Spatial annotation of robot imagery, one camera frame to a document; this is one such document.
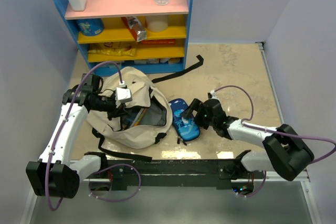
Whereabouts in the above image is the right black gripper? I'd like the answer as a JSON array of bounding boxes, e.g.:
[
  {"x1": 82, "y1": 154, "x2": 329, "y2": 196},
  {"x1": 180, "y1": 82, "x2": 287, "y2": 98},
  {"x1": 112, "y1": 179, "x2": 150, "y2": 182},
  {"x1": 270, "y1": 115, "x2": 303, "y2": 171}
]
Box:
[{"x1": 180, "y1": 99, "x2": 216, "y2": 130}]

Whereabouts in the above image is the blue dinosaur pencil case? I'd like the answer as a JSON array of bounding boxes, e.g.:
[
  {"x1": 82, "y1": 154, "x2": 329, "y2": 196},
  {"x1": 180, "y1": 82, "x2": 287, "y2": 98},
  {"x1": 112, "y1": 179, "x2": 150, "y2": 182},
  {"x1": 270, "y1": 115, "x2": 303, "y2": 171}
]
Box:
[{"x1": 169, "y1": 98, "x2": 200, "y2": 143}]

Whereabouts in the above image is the beige canvas backpack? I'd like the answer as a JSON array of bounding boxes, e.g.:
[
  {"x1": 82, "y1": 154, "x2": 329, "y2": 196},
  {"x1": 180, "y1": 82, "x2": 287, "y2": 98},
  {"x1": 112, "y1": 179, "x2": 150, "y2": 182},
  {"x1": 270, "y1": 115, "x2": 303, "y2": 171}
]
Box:
[{"x1": 85, "y1": 55, "x2": 204, "y2": 161}]

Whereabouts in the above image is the orange green book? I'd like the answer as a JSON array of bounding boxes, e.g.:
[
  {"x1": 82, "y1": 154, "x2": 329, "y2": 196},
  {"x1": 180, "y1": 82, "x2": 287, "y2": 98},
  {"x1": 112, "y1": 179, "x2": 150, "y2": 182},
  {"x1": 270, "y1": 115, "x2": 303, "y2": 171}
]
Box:
[{"x1": 121, "y1": 108, "x2": 147, "y2": 130}]

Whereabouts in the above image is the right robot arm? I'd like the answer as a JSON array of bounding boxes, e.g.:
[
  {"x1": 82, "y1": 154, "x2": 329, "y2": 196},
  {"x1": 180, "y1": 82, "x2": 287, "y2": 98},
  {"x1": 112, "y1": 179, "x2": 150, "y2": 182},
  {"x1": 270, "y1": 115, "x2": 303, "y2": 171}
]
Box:
[{"x1": 181, "y1": 99, "x2": 314, "y2": 181}]

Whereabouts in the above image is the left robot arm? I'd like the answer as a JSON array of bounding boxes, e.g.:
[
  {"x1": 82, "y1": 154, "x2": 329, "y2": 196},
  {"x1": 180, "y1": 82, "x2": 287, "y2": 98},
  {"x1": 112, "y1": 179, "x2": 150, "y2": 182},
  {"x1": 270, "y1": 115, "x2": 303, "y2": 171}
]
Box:
[{"x1": 26, "y1": 74, "x2": 124, "y2": 198}]

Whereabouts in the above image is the yellow chips bag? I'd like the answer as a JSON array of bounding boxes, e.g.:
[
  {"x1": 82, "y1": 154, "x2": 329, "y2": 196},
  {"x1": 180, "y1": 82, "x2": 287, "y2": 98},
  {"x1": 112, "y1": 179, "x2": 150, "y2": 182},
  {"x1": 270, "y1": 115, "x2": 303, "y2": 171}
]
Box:
[{"x1": 88, "y1": 41, "x2": 138, "y2": 57}]

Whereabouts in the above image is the white packets bottom shelf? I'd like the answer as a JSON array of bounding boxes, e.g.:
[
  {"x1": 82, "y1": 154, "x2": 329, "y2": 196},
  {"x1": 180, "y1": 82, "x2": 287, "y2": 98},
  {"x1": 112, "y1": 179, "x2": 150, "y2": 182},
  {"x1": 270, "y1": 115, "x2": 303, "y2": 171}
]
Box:
[{"x1": 96, "y1": 57, "x2": 182, "y2": 68}]

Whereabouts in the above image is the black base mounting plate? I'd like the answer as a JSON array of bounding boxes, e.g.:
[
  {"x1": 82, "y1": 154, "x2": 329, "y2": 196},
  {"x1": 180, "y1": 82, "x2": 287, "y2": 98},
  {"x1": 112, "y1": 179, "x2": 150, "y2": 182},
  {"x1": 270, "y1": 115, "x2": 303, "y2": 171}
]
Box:
[{"x1": 107, "y1": 159, "x2": 250, "y2": 190}]

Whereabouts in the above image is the blue snack cup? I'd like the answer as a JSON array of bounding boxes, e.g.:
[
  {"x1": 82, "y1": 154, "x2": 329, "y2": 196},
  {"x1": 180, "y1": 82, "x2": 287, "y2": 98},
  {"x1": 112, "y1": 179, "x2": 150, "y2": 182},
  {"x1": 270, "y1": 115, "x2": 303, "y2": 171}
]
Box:
[{"x1": 76, "y1": 18, "x2": 104, "y2": 37}]

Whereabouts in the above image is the red silver snack packet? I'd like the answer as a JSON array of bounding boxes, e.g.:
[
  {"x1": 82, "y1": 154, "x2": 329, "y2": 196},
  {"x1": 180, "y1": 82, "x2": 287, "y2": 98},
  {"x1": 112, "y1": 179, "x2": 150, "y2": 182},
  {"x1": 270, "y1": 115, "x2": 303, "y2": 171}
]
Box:
[{"x1": 121, "y1": 16, "x2": 147, "y2": 42}]

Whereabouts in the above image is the blue shelf unit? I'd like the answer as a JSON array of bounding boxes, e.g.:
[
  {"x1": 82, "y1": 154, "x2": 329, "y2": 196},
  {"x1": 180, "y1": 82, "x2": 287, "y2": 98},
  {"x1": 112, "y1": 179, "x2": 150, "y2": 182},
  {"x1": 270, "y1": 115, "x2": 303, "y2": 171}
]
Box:
[{"x1": 53, "y1": 0, "x2": 193, "y2": 74}]

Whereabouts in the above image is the white cylindrical container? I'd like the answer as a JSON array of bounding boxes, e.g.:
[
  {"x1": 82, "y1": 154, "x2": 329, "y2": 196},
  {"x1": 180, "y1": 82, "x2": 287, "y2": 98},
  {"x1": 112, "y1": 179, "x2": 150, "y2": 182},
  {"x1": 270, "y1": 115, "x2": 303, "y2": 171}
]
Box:
[{"x1": 145, "y1": 15, "x2": 169, "y2": 33}]

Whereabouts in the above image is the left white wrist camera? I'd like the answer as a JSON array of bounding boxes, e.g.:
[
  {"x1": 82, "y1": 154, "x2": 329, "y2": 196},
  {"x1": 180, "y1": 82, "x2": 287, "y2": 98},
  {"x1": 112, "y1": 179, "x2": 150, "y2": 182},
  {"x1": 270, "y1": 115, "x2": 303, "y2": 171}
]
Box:
[{"x1": 115, "y1": 81, "x2": 132, "y2": 103}]

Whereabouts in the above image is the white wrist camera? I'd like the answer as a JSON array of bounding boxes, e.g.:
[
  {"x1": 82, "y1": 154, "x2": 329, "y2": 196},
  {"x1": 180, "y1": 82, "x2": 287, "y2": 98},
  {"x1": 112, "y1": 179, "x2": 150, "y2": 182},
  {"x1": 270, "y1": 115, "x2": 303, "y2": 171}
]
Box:
[
  {"x1": 115, "y1": 81, "x2": 132, "y2": 103},
  {"x1": 207, "y1": 90, "x2": 219, "y2": 101}
]

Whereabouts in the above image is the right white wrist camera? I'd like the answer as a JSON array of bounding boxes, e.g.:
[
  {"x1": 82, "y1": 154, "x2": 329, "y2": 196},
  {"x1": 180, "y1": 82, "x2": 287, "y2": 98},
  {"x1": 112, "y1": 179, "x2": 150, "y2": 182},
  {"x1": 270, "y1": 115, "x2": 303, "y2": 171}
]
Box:
[{"x1": 207, "y1": 90, "x2": 219, "y2": 101}]

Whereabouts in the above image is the aluminium frame rail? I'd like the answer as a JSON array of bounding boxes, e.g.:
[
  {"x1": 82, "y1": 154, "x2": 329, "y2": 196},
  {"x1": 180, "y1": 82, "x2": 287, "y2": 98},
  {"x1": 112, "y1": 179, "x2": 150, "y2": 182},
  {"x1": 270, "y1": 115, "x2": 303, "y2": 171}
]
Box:
[{"x1": 33, "y1": 158, "x2": 311, "y2": 182}]

